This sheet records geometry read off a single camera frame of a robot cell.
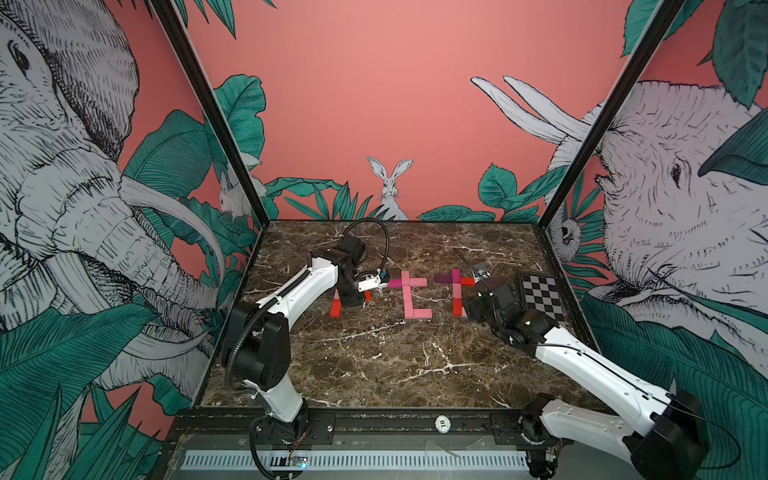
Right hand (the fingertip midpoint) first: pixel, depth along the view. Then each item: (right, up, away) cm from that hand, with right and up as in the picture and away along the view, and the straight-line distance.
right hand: (483, 287), depth 81 cm
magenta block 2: (-3, +1, +23) cm, 23 cm away
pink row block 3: (-16, -10, +13) cm, 23 cm away
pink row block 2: (-20, -8, +14) cm, 26 cm away
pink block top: (-17, -1, +20) cm, 26 cm away
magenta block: (-25, -2, +20) cm, 32 cm away
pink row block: (-20, -5, +18) cm, 28 cm away
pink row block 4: (-7, -6, -7) cm, 11 cm away
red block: (-44, -9, +14) cm, 47 cm away
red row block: (-34, -5, +19) cm, 39 cm away
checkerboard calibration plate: (+24, -4, +15) cm, 29 cm away
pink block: (-21, 0, +22) cm, 30 cm away
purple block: (-7, 0, +22) cm, 23 cm away
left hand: (-36, -2, +7) cm, 36 cm away
